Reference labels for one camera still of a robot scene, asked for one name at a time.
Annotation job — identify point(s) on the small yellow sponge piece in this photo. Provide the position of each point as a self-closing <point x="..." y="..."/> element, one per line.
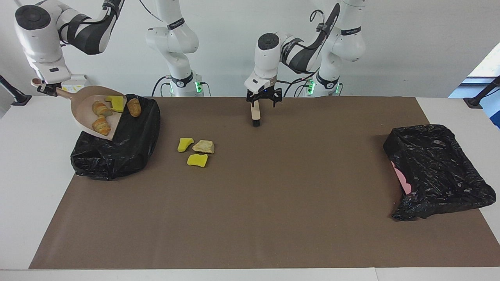
<point x="184" y="144"/>

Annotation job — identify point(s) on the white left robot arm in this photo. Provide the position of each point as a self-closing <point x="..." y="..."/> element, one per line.
<point x="340" y="43"/>

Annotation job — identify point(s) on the black trash bag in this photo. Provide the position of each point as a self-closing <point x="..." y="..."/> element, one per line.
<point x="117" y="156"/>
<point x="437" y="168"/>

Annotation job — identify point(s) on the beige plastic dustpan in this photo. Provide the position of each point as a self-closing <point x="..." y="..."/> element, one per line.
<point x="84" y="109"/>

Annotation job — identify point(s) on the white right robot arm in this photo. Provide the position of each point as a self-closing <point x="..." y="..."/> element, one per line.
<point x="43" y="35"/>

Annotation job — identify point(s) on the beige hand brush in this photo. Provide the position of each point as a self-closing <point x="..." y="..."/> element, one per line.
<point x="256" y="115"/>

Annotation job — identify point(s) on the brown bread roll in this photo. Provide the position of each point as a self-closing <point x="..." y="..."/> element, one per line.
<point x="134" y="107"/>

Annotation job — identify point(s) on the pink plastic bin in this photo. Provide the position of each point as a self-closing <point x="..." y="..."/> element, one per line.
<point x="402" y="179"/>

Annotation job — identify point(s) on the wide yellow sponge piece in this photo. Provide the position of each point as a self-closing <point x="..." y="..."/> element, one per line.
<point x="197" y="160"/>

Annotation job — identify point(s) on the black camera stand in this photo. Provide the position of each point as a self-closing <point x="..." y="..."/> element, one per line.
<point x="480" y="97"/>
<point x="15" y="95"/>

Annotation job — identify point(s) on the white wall socket box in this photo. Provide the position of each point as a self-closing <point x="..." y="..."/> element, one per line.
<point x="76" y="81"/>

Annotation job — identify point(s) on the brown table mat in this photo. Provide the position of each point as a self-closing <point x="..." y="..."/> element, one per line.
<point x="250" y="242"/>

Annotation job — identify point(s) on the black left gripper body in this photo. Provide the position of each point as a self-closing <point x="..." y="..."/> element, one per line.
<point x="263" y="91"/>

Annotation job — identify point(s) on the golden croissant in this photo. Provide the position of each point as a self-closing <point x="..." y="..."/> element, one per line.
<point x="101" y="125"/>

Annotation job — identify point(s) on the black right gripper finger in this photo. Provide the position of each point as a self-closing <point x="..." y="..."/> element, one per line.
<point x="43" y="90"/>

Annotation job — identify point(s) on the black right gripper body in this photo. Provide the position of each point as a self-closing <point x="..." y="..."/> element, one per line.
<point x="57" y="85"/>

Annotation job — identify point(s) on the tan rock piece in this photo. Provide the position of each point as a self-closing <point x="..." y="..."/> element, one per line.
<point x="101" y="108"/>
<point x="204" y="146"/>

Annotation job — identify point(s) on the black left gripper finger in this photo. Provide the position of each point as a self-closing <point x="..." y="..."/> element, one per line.
<point x="277" y="97"/>
<point x="252" y="99"/>

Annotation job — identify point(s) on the notched yellow sponge piece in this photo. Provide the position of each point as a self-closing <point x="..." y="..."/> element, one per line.
<point x="115" y="103"/>

